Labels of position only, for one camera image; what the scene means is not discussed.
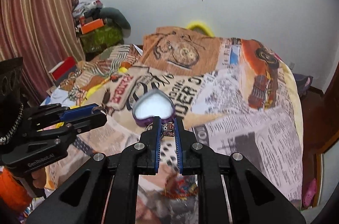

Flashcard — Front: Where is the yellow ring cushion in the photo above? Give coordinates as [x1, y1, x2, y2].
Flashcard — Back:
[186, 21, 215, 37]

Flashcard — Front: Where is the purple heart jewelry box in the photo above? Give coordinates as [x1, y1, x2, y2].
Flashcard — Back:
[132, 89, 176, 127]

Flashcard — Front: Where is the dark bag on floor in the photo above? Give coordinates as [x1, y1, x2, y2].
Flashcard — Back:
[293, 73, 313, 97]

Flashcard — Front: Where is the brown wooden door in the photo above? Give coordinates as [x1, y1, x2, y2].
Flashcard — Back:
[302, 69, 338, 198]

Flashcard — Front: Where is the printed patchwork bed blanket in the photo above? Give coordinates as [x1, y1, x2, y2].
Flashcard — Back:
[46, 27, 303, 223]

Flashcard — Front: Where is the striped red curtain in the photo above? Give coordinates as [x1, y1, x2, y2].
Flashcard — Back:
[1, 0, 85, 104]

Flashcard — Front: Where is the pink slipper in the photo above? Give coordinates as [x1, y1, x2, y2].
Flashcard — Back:
[302, 178, 317, 208]

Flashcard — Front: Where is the orange box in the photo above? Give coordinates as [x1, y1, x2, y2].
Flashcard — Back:
[81, 19, 104, 34]

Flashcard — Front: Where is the dark green plush pillow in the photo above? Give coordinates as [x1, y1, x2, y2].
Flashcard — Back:
[99, 7, 131, 30]

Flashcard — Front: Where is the left hand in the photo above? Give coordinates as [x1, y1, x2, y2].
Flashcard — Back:
[31, 167, 47, 189]

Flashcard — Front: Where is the red and white box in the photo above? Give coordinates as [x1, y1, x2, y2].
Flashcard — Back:
[48, 57, 76, 81]

